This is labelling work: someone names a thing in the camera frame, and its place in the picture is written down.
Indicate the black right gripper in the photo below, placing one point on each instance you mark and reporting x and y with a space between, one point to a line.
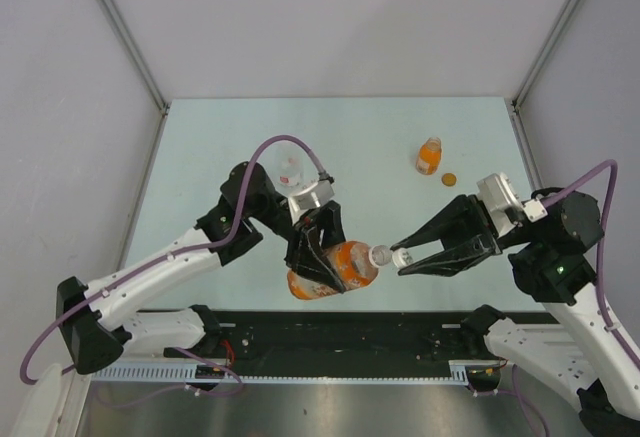
464 219

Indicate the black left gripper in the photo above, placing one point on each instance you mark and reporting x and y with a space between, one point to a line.
303 254

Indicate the tall orange tea bottle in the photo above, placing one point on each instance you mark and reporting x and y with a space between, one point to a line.
354 263

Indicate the white tea bottle cap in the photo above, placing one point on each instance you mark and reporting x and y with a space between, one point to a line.
402 258

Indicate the amber juice bottle cap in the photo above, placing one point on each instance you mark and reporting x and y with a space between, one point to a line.
449 179

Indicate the clear water bottle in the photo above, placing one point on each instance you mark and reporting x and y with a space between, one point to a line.
289 166

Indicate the small orange juice bottle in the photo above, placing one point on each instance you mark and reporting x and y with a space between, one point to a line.
429 156

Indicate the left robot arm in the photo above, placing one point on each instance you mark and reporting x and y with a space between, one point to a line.
97 319

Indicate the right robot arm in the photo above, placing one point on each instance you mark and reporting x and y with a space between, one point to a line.
553 234

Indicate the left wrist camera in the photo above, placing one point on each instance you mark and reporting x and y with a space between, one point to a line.
312 197

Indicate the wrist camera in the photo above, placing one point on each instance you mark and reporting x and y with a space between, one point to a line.
312 197
503 205

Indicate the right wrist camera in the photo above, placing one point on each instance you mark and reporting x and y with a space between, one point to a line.
503 205

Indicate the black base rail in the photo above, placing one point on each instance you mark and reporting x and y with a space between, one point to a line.
347 343

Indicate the grey slotted cable duct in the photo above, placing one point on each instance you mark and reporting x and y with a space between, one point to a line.
196 373

